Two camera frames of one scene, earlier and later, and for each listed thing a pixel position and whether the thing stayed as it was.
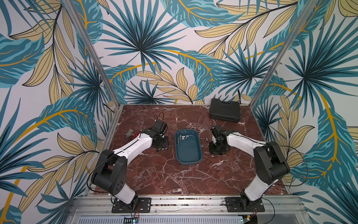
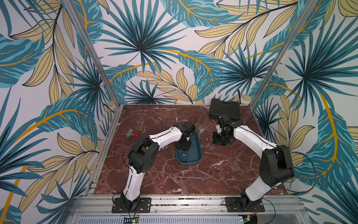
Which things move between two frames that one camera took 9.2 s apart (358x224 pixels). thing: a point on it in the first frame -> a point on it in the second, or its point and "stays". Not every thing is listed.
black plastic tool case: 225,111 stays
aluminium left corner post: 94,52 stays
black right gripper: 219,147 -> 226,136
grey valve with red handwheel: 131,133 stays
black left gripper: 166,144 -> 185,148
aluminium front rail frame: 278,209 stays
